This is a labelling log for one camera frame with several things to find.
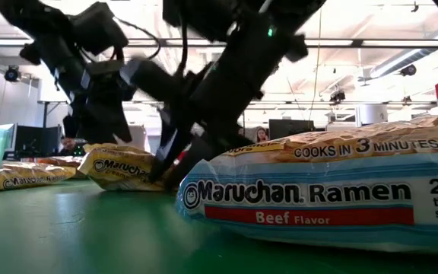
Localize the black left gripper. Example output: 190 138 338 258
53 59 136 145

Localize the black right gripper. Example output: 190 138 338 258
148 41 281 191

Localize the yellow chicken ramen noodle pack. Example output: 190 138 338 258
77 143 176 193
0 161 78 192

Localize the blue beef ramen noodle pack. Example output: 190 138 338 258
175 113 438 255

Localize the black monitor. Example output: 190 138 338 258
268 119 315 141
15 124 63 158

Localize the black ceiling spotlight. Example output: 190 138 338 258
399 63 417 77
4 66 21 83
328 89 348 104

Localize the green table mat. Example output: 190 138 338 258
0 178 438 274

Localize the white round column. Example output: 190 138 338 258
355 104 389 126

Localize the distant black rig frame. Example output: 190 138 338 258
37 99 71 129

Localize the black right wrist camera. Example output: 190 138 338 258
182 62 224 111

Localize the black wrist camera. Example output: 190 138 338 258
182 62 224 111
122 56 189 104

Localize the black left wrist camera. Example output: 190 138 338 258
122 56 189 104

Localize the thin hanging cable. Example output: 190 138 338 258
308 7 322 121

